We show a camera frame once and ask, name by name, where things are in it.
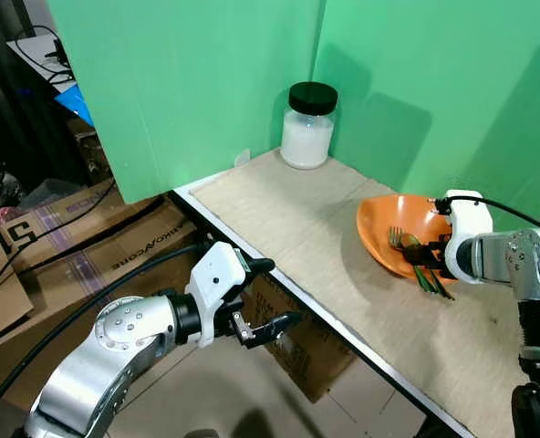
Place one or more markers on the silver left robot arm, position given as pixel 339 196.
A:
pixel 115 342

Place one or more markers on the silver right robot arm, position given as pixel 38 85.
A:
pixel 525 274

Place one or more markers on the plain brown cardboard box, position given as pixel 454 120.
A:
pixel 306 351

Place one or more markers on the orange plastic bowl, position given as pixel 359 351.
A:
pixel 384 233

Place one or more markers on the printed brown cardboard box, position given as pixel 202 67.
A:
pixel 115 242

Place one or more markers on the black lidded jar white contents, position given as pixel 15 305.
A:
pixel 306 137

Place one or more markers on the green backdrop board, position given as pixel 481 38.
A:
pixel 188 82
pixel 452 91

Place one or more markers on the cardboard box with numeral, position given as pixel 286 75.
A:
pixel 15 265

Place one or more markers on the blue plastic sheet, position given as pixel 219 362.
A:
pixel 77 102

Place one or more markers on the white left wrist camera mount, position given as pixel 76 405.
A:
pixel 215 278

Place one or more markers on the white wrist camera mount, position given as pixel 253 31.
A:
pixel 468 224
pixel 215 278

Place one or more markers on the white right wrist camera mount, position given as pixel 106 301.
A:
pixel 468 224

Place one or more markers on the small white bracket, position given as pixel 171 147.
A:
pixel 243 156

